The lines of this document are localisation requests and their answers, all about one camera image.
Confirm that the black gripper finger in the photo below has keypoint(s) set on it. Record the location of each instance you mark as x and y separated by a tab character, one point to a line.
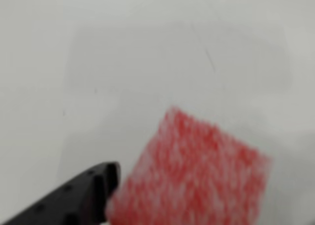
73	200

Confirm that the red foam cube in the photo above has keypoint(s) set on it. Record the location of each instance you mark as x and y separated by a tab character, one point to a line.
197	173

